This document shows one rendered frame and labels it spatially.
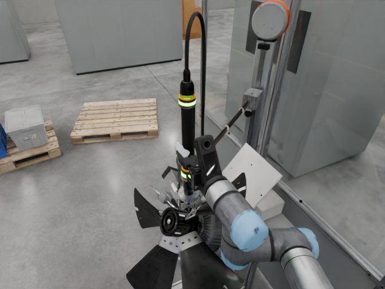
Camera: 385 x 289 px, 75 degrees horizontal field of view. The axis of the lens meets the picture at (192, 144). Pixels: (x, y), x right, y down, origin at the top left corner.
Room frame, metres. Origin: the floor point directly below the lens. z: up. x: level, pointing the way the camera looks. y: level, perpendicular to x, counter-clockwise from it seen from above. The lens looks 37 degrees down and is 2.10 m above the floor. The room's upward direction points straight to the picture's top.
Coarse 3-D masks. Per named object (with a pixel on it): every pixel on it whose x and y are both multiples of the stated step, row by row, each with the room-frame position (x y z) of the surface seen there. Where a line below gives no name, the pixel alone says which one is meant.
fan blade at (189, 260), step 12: (180, 252) 0.53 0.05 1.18; (192, 252) 0.53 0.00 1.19; (204, 252) 0.52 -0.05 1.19; (192, 264) 0.48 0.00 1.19; (204, 264) 0.48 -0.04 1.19; (216, 264) 0.47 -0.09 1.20; (192, 276) 0.44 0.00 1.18; (204, 276) 0.43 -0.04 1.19; (216, 276) 0.43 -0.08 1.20; (228, 276) 0.43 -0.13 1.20; (192, 288) 0.40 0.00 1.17; (204, 288) 0.40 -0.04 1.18; (216, 288) 0.39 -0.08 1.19; (240, 288) 0.38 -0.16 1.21
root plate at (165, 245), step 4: (164, 236) 0.63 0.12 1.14; (160, 240) 0.62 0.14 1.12; (168, 240) 0.62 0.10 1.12; (172, 240) 0.62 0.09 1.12; (160, 244) 0.61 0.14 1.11; (164, 244) 0.61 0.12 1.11; (168, 244) 0.61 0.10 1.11; (172, 244) 0.61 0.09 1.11; (176, 244) 0.61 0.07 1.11; (168, 248) 0.60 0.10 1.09; (172, 248) 0.60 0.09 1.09; (176, 248) 0.60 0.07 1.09; (176, 252) 0.59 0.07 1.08
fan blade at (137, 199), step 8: (136, 192) 0.88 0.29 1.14; (136, 200) 0.87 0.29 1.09; (144, 200) 0.82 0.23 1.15; (144, 208) 0.81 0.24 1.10; (152, 208) 0.77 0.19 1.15; (144, 216) 0.80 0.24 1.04; (152, 216) 0.76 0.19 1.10; (160, 216) 0.73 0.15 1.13; (144, 224) 0.80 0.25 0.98; (152, 224) 0.77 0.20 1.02
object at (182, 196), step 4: (180, 188) 0.60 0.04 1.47; (196, 188) 0.60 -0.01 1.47; (180, 192) 0.58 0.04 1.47; (196, 192) 0.58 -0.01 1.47; (180, 196) 0.56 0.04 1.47; (184, 196) 0.56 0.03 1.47; (188, 196) 0.56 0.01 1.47; (192, 196) 0.56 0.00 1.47; (196, 196) 0.56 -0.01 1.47; (184, 200) 0.55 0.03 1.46; (188, 200) 0.55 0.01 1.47; (192, 200) 0.55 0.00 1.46
